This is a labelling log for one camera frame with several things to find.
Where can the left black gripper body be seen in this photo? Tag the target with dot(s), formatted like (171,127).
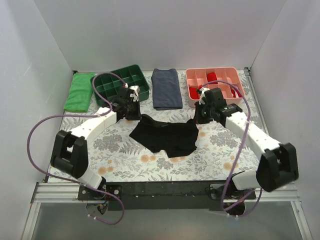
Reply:
(133,114)

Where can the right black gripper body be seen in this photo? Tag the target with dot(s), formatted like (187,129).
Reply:
(200,117)

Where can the black underwear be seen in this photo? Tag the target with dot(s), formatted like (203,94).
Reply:
(176,139)

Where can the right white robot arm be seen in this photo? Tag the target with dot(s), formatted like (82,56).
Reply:
(278,165)

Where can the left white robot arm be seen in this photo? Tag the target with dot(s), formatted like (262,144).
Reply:
(70,149)

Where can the rolled red underwear left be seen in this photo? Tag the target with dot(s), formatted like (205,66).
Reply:
(193,92)

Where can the rolled red underwear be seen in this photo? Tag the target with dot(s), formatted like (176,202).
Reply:
(211,77)
(193,92)

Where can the red white striped underwear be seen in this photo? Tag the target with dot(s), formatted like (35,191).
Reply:
(237,91)

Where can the rolled red underwear top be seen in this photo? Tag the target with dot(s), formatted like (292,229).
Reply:
(211,77)

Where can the green divided organizer tray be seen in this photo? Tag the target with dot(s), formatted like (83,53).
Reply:
(108,85)

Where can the folded grey-blue towel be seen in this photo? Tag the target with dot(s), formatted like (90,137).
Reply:
(166,93)

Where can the pink divided organizer tray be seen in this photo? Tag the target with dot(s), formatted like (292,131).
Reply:
(225,78)

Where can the floral patterned table mat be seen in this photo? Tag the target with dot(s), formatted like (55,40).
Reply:
(119,158)

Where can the folded green towel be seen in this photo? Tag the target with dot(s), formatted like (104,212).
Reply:
(80,93)

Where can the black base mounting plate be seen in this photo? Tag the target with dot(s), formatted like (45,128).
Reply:
(167,195)

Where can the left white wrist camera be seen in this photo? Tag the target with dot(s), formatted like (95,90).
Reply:
(132,93)

